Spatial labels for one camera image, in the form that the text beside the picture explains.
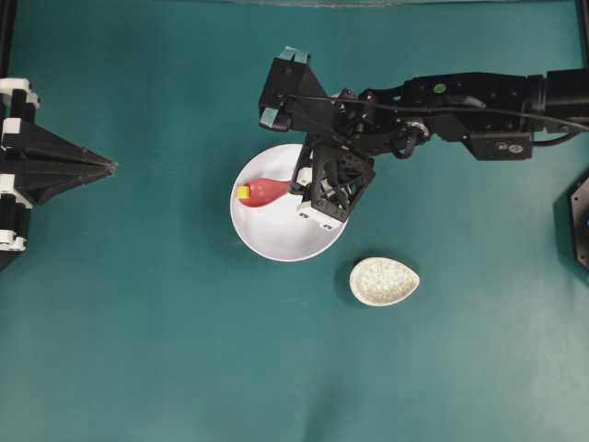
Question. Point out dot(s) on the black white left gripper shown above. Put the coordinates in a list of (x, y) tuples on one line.
[(54, 166)]

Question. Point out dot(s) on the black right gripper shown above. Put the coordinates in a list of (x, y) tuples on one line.
[(330, 179)]

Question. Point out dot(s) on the red spoon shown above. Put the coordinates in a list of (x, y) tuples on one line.
[(265, 191)]

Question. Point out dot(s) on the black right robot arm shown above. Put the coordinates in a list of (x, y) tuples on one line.
[(495, 117)]

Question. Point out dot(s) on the white round bowl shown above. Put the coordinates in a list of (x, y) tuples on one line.
[(277, 231)]

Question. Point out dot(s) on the speckled teardrop dish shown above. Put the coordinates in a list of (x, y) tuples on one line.
[(382, 282)]

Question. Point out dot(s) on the black base at right edge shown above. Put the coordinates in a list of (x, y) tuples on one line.
[(571, 226)]

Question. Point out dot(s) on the black frame post left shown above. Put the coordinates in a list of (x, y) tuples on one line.
[(8, 10)]

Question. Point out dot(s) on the black frame post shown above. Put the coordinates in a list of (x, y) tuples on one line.
[(8, 10), (583, 26)]

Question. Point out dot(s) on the black frame post right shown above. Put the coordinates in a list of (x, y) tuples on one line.
[(583, 26)]

